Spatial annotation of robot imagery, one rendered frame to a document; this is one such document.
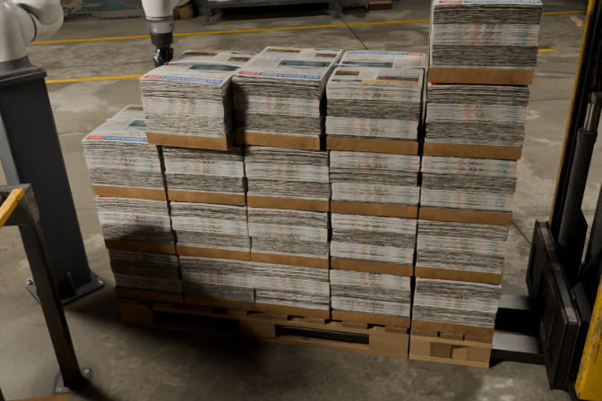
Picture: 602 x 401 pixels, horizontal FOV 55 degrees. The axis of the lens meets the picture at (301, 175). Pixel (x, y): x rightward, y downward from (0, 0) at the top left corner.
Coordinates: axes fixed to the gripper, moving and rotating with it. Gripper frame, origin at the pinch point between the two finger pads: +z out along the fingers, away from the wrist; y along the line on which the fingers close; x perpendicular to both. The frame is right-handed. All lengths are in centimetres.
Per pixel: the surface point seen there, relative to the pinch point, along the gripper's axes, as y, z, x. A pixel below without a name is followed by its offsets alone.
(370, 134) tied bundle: -19, 3, -75
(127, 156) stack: -18.8, 18.7, 8.4
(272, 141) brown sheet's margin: -18.4, 8.6, -43.3
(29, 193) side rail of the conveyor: -50, 19, 25
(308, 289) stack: -19, 66, -56
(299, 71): -10, -13, -50
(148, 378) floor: -44, 96, -2
